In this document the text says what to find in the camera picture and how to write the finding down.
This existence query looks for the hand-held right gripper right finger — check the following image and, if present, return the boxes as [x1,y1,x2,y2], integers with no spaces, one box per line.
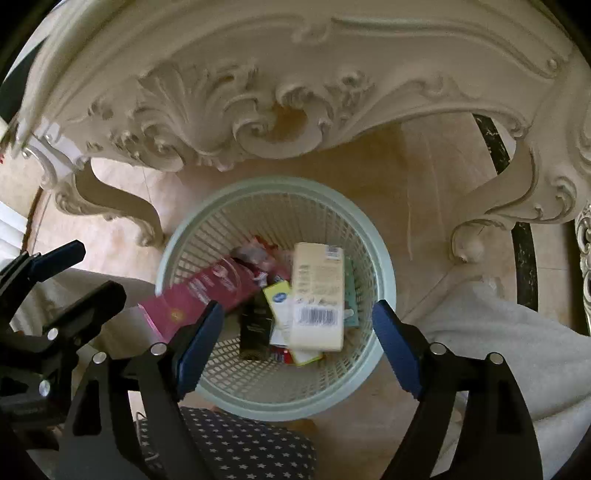
[372,300,543,480]

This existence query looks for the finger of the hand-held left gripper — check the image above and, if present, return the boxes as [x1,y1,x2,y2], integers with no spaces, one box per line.
[14,281,127,352]
[0,240,87,319]

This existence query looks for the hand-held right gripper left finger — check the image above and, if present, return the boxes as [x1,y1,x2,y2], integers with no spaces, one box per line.
[58,301,225,480]

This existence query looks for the small black carton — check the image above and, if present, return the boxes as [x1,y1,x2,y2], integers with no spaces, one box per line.
[239,293,273,361]

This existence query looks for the long magenta box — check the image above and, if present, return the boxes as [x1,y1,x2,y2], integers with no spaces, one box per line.
[139,256,262,344]

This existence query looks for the teal cardboard box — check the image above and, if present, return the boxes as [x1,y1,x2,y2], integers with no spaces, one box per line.
[344,256,362,328]

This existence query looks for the yellow and white box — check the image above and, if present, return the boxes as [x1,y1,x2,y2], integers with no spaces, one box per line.
[262,281,324,367]

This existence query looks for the cream cardboard box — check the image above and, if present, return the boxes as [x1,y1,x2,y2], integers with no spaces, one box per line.
[288,242,346,352]

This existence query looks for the red wrapper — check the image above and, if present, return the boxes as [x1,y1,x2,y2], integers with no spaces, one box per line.
[231,236,280,278]

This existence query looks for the pale green plastic waste basket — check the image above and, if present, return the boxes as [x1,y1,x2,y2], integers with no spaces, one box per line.
[154,175,397,422]

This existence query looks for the person's left trouser leg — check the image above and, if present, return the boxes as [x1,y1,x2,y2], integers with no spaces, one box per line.
[14,267,160,365]

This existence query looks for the star-printed dark cushion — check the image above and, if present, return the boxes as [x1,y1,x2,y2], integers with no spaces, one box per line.
[134,406,317,480]

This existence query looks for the ornate cream coffee table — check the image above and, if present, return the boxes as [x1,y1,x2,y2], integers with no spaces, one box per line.
[9,0,591,266]

